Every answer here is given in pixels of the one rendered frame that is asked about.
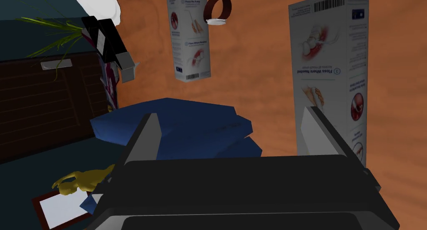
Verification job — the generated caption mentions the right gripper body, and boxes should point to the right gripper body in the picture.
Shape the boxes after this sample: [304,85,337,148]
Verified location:
[81,16,128,63]

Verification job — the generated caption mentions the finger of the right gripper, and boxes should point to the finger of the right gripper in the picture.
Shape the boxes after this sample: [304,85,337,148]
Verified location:
[116,52,136,84]

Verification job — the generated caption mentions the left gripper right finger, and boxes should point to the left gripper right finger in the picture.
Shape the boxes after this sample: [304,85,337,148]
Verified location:
[296,106,368,170]

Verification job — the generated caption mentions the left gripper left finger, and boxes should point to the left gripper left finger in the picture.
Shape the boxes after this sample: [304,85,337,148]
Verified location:
[115,112,163,170]

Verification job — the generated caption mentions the purple and white box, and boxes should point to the purple and white box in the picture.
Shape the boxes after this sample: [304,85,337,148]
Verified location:
[99,58,120,113]

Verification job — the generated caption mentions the green plant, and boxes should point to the green plant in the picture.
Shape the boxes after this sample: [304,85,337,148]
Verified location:
[15,0,85,81]

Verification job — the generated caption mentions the small white printed box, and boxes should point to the small white printed box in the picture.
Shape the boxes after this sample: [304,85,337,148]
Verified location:
[166,0,211,83]

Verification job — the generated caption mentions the gold figurine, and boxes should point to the gold figurine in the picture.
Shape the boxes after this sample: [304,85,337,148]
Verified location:
[51,165,116,196]

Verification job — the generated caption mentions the orange wooden table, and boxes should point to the orange wooden table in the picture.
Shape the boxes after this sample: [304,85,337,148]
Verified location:
[111,0,427,230]

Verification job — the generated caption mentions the tall white printed box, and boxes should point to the tall white printed box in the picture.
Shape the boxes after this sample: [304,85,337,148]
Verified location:
[288,0,370,169]

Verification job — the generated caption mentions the dark brown cabinet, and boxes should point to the dark brown cabinet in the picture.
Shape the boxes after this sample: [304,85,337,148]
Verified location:
[0,51,115,165]

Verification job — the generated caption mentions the brown ring with white base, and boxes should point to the brown ring with white base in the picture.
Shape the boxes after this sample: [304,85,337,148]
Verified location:
[203,0,232,26]

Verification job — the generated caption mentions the dark red picture frame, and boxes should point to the dark red picture frame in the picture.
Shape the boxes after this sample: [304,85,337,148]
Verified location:
[31,189,95,230]

